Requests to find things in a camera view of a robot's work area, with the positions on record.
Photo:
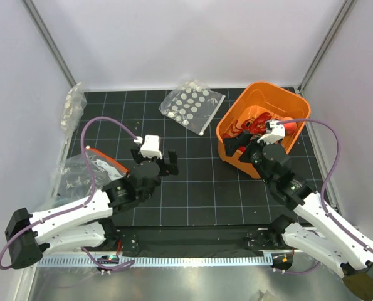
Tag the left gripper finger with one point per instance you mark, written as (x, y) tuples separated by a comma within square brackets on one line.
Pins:
[(172, 156), (136, 155)]

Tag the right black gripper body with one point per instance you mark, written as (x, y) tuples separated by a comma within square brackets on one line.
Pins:
[(253, 153)]

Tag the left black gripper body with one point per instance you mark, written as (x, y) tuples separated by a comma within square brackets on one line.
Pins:
[(160, 162)]

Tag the red toy lobster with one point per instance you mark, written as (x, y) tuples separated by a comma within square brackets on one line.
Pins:
[(255, 126)]

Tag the orange zip top bag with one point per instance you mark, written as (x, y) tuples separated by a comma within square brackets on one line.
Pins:
[(73, 179)]

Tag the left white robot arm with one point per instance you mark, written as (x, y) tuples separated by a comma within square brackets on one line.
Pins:
[(86, 222)]

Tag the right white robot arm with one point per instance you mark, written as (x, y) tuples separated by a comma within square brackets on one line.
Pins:
[(341, 247)]

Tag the white dotted zip bag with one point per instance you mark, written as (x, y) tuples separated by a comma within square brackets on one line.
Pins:
[(193, 105)]

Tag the toy peach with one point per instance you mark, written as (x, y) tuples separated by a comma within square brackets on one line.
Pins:
[(291, 127)]

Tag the orange plastic basket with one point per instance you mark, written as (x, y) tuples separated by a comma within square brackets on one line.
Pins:
[(256, 99)]

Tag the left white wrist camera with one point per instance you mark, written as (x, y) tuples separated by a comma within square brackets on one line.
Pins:
[(151, 147)]

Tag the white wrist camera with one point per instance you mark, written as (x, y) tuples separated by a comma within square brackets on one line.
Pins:
[(275, 131), (151, 147)]

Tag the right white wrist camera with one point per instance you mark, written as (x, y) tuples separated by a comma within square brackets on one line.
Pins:
[(275, 131)]

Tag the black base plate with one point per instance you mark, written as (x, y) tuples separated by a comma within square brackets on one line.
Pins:
[(193, 241)]

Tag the clear bag at wall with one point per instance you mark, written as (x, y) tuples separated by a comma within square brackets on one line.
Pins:
[(73, 109)]

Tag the slotted cable duct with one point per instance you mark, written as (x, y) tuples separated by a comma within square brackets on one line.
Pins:
[(72, 260)]

